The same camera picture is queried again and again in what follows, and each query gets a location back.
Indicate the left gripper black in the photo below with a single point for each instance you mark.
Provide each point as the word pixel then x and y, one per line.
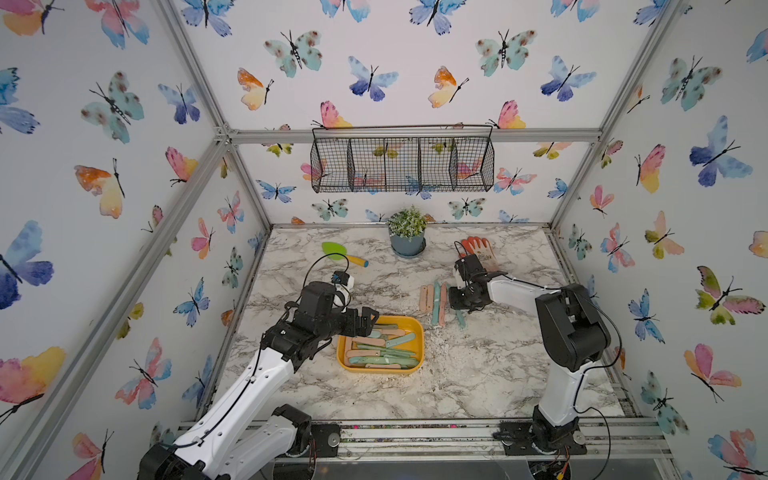
pixel 364 323

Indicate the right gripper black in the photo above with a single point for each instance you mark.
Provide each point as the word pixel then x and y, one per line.
pixel 453 300

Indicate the pink folding fruit knife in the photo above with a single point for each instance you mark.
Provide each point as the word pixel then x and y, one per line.
pixel 423 299

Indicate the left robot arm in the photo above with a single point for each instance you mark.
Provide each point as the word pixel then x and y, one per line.
pixel 218 446

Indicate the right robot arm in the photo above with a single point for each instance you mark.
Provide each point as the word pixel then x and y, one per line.
pixel 573 334

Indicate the pink ceramic knife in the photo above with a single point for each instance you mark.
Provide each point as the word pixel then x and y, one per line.
pixel 442 305

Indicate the red white garden glove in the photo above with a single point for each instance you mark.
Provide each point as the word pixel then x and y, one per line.
pixel 482 248

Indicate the green yellow toy trowel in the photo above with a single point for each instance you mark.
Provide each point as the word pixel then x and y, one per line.
pixel 338 252

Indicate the potted green plant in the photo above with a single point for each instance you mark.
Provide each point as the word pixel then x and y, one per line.
pixel 407 232

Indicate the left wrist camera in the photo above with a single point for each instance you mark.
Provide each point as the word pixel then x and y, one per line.
pixel 343 284

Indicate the black wire wall basket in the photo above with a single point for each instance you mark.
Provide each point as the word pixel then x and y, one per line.
pixel 411 159

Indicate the aluminium front rail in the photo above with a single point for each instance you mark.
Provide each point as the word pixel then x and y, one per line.
pixel 484 439

